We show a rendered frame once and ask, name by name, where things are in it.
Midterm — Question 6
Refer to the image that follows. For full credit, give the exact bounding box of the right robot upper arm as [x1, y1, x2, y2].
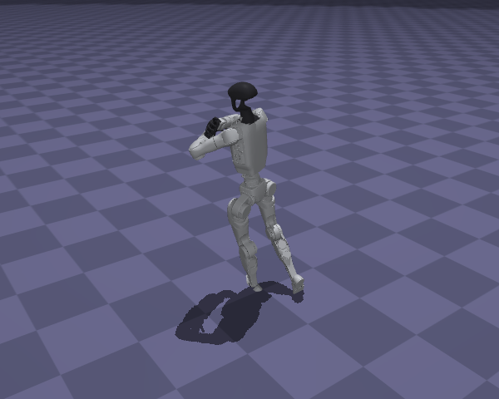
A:
[234, 108, 268, 122]

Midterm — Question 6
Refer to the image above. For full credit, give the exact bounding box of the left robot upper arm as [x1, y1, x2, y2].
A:
[189, 128, 243, 160]

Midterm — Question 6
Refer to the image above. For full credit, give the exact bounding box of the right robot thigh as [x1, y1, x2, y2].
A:
[256, 178, 281, 241]

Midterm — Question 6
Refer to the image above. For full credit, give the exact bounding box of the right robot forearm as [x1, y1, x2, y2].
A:
[217, 114, 239, 131]

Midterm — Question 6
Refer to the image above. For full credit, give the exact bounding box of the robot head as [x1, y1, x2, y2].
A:
[228, 82, 259, 125]

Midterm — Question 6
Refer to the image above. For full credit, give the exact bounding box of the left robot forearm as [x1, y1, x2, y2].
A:
[189, 131, 214, 150]

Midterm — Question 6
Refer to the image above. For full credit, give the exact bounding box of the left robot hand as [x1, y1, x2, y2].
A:
[207, 128, 228, 137]

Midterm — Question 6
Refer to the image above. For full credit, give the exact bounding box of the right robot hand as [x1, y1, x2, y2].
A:
[204, 117, 221, 139]

